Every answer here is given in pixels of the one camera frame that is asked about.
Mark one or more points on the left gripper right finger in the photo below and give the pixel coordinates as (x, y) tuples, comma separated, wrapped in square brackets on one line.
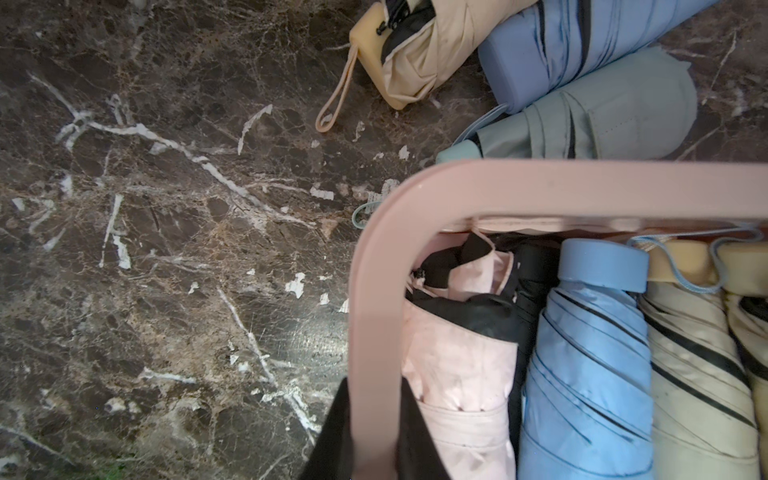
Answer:
[(417, 457)]

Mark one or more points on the beige striped umbrella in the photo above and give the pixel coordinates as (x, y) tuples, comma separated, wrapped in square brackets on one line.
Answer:
[(704, 424)]

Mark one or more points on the mint green folded umbrella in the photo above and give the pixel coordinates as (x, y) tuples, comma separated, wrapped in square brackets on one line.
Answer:
[(640, 107)]

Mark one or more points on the cream folded umbrella left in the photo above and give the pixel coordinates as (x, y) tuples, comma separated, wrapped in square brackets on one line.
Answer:
[(410, 48)]

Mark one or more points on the pink plastic storage box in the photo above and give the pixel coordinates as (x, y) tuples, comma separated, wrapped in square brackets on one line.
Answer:
[(437, 196)]

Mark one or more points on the blue umbrella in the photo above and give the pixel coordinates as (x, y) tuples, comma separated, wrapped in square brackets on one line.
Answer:
[(587, 404), (555, 42)]

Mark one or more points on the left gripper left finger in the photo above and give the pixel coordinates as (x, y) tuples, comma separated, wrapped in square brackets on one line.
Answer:
[(332, 456)]

